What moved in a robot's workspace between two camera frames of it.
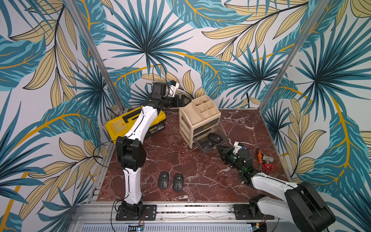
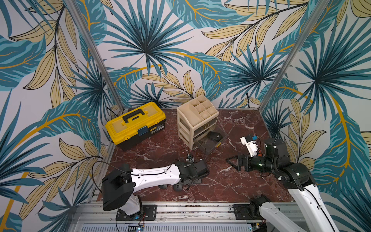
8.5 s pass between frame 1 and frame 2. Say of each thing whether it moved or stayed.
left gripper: moved
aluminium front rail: stayed
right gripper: moved
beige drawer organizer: stayed
